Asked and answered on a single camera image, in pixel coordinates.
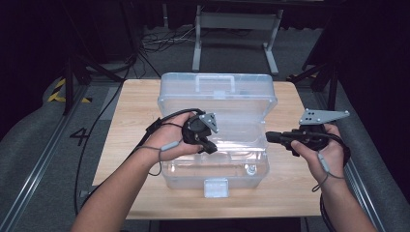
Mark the yellow black floor tape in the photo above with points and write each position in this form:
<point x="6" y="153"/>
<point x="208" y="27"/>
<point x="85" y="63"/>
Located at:
<point x="54" y="96"/>

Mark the person's right hand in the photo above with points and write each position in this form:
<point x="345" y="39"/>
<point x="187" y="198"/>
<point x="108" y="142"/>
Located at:
<point x="325" y="161"/>

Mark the clear plastic storage box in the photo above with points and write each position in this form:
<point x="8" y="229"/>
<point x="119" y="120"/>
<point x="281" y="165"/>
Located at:
<point x="222" y="106"/>

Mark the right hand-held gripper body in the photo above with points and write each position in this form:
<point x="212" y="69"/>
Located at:
<point x="322" y="116"/>

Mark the person's left hand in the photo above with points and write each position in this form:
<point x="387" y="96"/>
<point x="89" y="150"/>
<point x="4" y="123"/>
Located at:
<point x="167" y="141"/>

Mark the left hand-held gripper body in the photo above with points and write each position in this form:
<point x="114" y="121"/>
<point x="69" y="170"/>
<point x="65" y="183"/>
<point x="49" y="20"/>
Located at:
<point x="196" y="129"/>

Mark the grey metal table frame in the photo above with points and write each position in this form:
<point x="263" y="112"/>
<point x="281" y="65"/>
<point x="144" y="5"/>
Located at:
<point x="237" y="21"/>

